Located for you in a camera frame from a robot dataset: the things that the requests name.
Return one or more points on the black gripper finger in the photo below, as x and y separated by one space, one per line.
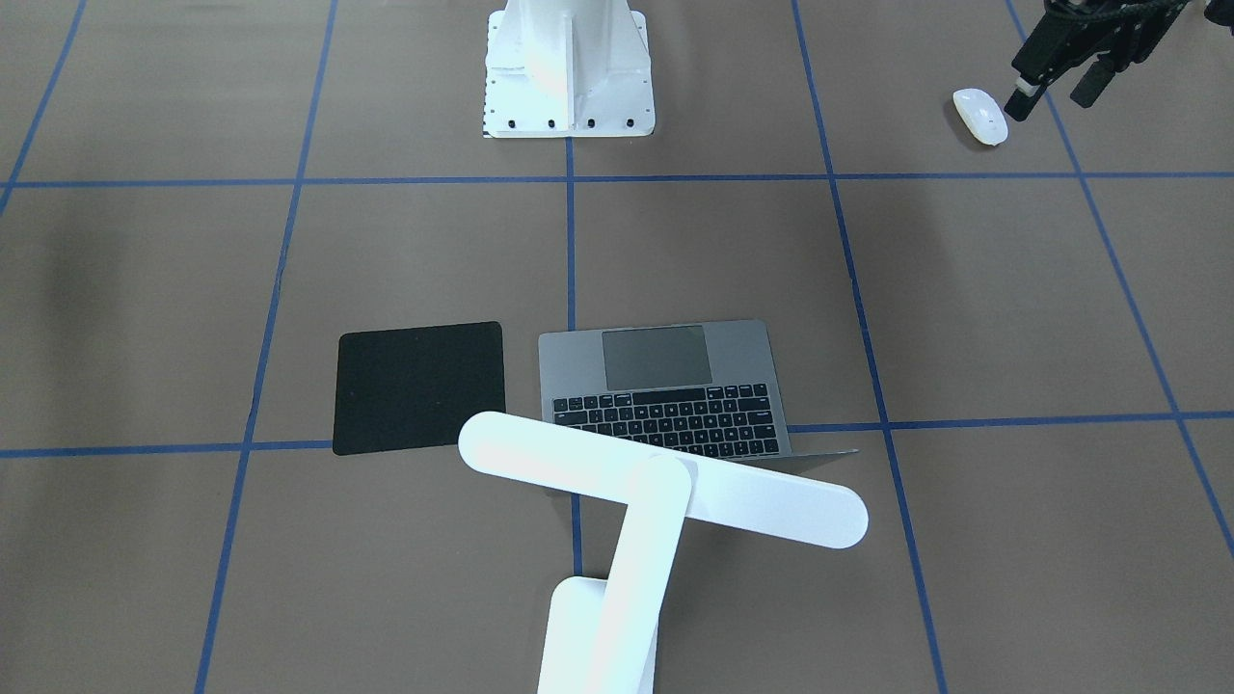
1023 100
1093 83

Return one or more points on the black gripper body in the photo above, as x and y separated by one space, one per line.
1053 46

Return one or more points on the white computer mouse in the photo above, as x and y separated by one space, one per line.
981 114

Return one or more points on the grey laptop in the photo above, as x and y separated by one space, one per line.
707 388

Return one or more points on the black mouse pad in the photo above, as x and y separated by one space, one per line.
414 388

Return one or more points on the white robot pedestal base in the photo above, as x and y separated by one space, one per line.
568 69

